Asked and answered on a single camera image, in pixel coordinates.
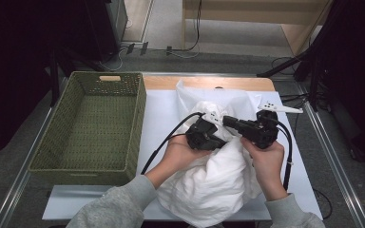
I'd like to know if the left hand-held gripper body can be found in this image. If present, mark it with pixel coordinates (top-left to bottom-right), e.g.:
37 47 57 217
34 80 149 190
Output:
185 110 227 152

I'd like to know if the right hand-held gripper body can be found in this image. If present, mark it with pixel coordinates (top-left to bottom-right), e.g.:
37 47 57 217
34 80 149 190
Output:
238 101 303 150

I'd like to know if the white mesh laundry bag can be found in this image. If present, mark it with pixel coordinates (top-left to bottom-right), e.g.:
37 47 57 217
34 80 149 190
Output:
175 79 264 143

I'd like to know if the white garment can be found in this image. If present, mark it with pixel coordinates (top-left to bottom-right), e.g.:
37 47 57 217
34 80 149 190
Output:
156 126 263 228

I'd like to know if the green woven basket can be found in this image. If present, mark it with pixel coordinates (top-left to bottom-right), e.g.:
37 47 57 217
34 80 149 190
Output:
28 70 147 186

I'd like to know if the person's left hand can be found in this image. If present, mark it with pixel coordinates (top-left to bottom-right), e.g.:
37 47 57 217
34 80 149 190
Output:
163 135 213 176

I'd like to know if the person's right hand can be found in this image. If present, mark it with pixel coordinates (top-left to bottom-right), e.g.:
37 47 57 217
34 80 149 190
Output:
240 136 286 183

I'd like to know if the black metal stand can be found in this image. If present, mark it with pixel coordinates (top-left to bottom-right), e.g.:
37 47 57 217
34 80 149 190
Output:
256 47 313 80

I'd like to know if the light wooden desk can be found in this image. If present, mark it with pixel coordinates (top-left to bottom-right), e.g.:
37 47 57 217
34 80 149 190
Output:
182 0 335 57

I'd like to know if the dark curtain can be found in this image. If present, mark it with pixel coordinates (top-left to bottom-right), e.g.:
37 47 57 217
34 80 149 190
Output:
310 0 365 165
0 0 88 165

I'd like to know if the black cabinet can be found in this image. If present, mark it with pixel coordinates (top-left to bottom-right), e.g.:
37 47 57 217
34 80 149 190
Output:
85 0 129 64

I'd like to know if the right hand-held gripper cable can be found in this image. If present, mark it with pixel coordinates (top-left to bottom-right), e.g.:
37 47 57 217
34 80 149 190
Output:
267 115 294 191

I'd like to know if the hand-held gripper cable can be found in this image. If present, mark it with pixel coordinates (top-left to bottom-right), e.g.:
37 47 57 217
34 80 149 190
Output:
140 111 205 176
267 115 294 191

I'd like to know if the left hand-held gripper cable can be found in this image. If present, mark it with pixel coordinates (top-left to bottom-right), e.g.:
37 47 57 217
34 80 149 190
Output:
140 111 205 176

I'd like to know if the metal frame rail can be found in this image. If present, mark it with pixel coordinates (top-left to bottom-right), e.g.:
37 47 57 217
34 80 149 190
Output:
0 107 54 228
302 94 365 228

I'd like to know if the black hanging cable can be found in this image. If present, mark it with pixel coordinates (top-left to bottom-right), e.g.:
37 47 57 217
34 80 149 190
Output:
185 0 202 52

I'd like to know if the white floor cable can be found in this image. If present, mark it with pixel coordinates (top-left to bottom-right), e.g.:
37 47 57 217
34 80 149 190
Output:
99 47 125 72

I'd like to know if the black metal post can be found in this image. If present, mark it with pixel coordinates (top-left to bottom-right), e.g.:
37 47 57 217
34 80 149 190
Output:
48 47 60 107

